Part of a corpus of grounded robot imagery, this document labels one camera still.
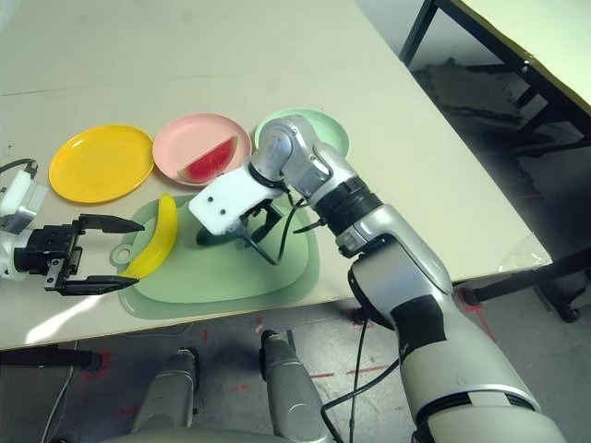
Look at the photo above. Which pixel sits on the black table leg with caster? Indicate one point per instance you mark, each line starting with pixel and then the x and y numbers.
pixel 46 359
pixel 561 300

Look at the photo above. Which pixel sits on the mint green plastic plate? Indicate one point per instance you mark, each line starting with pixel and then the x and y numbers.
pixel 332 134

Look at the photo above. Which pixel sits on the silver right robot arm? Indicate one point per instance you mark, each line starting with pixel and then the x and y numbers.
pixel 392 258

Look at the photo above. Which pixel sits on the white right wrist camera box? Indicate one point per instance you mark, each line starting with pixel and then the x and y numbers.
pixel 231 198

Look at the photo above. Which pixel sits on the grey right robot leg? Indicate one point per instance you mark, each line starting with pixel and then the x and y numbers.
pixel 291 392

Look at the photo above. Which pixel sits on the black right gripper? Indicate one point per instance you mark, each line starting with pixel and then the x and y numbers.
pixel 265 220

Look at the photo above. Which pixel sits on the grey left robot leg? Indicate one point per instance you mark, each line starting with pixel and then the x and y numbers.
pixel 166 392

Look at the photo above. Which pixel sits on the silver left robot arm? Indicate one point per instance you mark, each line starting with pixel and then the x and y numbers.
pixel 4 258

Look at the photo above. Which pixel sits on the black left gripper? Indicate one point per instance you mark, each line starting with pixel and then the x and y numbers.
pixel 46 251

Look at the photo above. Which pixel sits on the red toy watermelon slice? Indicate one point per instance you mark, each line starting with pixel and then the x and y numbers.
pixel 210 161

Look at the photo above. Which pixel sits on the grey robot torso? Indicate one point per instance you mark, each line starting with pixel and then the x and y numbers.
pixel 184 436

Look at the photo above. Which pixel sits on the grey robot leg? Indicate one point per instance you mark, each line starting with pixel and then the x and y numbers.
pixel 291 392
pixel 166 392

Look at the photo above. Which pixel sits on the yellow plastic plate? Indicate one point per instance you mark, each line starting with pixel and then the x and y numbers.
pixel 101 161

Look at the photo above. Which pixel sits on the pink plastic plate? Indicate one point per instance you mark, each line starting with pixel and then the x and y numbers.
pixel 184 143

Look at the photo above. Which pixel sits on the green silicone cutting mat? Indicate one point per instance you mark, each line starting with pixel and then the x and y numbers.
pixel 217 281

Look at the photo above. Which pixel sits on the black framed side table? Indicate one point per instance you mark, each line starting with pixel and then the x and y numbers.
pixel 545 32

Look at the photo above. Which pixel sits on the yellow toy banana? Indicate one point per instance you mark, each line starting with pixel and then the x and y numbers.
pixel 161 240

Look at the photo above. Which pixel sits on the dark green toy avocado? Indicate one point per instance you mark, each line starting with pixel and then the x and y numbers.
pixel 205 238

